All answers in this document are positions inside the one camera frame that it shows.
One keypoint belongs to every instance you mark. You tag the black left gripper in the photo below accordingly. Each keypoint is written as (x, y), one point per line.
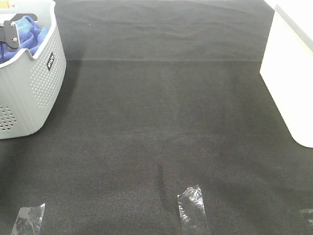
(9, 35)

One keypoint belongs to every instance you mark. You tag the blue microfibre towel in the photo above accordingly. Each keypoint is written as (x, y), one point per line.
(31, 37)

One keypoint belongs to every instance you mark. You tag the grey perforated laundry basket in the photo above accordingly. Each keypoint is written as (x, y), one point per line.
(30, 82)

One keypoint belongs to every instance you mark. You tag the black table cloth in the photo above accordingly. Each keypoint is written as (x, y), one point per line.
(158, 96)

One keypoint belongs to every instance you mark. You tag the clear tape piece left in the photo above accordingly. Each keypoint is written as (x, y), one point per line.
(29, 221)

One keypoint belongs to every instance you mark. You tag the clear tape piece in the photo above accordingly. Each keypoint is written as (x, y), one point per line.
(307, 215)
(29, 221)
(192, 212)

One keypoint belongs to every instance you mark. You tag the clear tape piece centre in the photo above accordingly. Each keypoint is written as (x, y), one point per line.
(192, 212)

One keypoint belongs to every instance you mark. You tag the white storage box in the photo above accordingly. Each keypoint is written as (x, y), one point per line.
(287, 66)

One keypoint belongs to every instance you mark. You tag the clear tape piece right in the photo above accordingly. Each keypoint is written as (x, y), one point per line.
(307, 215)

